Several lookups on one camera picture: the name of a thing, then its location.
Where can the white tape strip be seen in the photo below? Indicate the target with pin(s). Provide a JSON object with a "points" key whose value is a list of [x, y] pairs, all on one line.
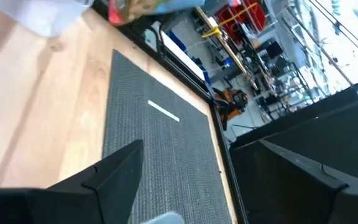
{"points": [[163, 110]]}

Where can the clear shallow plastic container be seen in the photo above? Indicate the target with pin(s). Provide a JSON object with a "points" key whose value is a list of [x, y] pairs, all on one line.
{"points": [[42, 18]]}

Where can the blue storage bin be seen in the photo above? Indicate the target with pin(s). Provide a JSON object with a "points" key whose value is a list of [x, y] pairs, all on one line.
{"points": [[176, 40], [207, 73]]}

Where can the red storage rack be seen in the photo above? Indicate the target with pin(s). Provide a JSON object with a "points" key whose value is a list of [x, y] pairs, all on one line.
{"points": [[244, 18]]}

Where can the grey woven placemat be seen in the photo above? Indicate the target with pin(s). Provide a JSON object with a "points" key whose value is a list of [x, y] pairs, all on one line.
{"points": [[166, 155]]}

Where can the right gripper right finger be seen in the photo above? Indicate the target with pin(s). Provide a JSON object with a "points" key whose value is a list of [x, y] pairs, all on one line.
{"points": [[291, 193]]}

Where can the red green granola bar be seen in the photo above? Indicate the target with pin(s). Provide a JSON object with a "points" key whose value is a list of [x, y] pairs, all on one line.
{"points": [[135, 11]]}

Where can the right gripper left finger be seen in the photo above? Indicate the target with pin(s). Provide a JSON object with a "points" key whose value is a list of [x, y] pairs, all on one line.
{"points": [[73, 202]]}

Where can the orange black machine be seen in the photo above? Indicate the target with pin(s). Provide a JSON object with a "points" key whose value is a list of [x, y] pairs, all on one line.
{"points": [[235, 101]]}

